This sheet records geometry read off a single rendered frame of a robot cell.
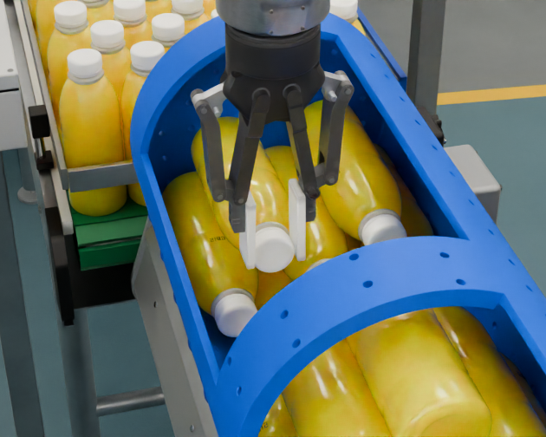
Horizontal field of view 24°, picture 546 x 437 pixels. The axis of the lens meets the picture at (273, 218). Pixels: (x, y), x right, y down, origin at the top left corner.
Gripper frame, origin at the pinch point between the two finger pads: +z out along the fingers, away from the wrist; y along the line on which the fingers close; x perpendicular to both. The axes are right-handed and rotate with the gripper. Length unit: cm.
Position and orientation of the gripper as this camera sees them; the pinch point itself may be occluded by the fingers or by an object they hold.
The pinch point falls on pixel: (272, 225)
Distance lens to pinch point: 110.1
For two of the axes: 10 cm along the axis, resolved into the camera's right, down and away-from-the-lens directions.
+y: 9.7, -1.5, 2.0
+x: -2.5, -5.7, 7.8
